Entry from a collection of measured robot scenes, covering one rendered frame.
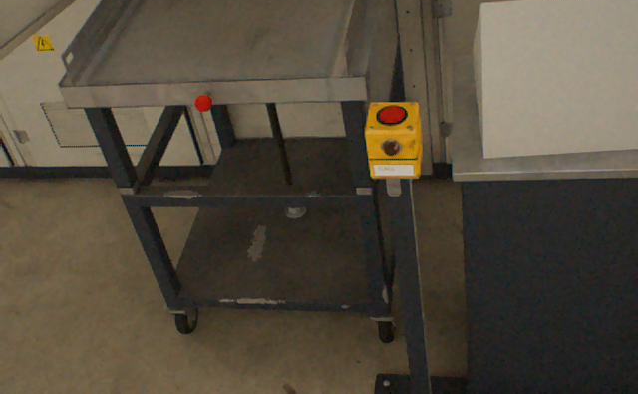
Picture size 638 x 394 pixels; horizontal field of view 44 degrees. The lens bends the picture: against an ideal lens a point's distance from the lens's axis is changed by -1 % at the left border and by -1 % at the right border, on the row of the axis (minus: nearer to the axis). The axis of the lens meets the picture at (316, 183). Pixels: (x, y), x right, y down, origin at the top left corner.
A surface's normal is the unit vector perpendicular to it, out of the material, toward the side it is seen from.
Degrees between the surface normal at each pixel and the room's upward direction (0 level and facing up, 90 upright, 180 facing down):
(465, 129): 0
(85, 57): 90
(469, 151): 0
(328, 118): 90
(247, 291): 0
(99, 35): 90
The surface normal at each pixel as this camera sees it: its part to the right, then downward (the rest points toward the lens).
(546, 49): -0.07, 0.67
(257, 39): -0.15, -0.74
